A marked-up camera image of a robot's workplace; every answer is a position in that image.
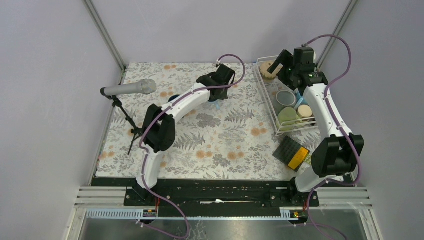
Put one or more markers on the aluminium frame post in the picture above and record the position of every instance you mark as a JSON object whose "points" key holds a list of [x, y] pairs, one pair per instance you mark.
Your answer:
{"points": [[337, 31], [101, 27]]}

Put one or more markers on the right aluminium frame post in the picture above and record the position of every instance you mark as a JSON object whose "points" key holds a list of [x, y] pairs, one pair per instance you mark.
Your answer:
{"points": [[337, 31]]}

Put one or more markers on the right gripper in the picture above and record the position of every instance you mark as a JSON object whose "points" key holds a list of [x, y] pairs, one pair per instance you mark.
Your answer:
{"points": [[286, 59]]}

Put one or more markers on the white cable duct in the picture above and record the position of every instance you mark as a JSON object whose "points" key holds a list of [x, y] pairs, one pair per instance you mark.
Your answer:
{"points": [[278, 213]]}

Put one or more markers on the left aluminium frame post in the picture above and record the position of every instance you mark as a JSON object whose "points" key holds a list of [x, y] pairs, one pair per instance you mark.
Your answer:
{"points": [[101, 27]]}

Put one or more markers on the black tripod mic stand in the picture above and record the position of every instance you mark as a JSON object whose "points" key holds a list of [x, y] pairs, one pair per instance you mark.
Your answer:
{"points": [[136, 131]]}

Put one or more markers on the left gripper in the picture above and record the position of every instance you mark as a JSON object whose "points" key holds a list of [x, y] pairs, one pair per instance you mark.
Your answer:
{"points": [[223, 96]]}

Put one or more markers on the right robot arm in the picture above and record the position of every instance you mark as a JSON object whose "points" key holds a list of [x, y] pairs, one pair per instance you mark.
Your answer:
{"points": [[340, 149]]}

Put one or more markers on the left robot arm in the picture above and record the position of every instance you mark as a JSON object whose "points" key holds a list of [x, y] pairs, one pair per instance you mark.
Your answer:
{"points": [[159, 126]]}

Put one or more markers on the cream cup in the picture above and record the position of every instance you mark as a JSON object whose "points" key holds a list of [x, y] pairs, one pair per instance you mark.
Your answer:
{"points": [[304, 111]]}

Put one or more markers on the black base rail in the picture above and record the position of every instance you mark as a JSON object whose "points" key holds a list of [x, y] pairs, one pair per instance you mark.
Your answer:
{"points": [[208, 195]]}

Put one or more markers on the dark blue cup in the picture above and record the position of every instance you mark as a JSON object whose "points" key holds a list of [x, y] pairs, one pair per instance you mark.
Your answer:
{"points": [[172, 98]]}

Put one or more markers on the dark grey building plate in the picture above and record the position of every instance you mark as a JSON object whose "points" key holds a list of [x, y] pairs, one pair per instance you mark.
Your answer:
{"points": [[286, 150]]}

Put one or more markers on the grey-green cup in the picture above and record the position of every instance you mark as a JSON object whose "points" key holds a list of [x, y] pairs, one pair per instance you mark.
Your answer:
{"points": [[284, 99]]}

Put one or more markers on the light blue cup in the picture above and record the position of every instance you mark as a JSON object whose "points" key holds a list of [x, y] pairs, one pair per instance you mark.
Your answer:
{"points": [[217, 104]]}

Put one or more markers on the white and blue cup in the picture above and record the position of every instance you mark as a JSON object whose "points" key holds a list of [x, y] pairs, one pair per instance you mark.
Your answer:
{"points": [[299, 100]]}

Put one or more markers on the white wire dish rack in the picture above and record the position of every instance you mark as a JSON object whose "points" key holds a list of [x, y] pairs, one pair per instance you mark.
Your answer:
{"points": [[268, 90]]}

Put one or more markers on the beige ribbed cup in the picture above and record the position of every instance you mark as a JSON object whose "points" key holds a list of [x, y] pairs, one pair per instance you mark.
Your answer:
{"points": [[263, 70]]}

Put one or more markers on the silver microphone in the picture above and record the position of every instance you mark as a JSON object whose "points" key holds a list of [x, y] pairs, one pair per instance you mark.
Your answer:
{"points": [[144, 86]]}

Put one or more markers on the floral table mat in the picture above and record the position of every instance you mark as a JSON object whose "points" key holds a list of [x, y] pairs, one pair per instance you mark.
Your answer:
{"points": [[236, 142]]}

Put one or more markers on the light green cup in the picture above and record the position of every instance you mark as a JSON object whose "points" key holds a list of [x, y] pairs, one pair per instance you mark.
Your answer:
{"points": [[286, 119]]}

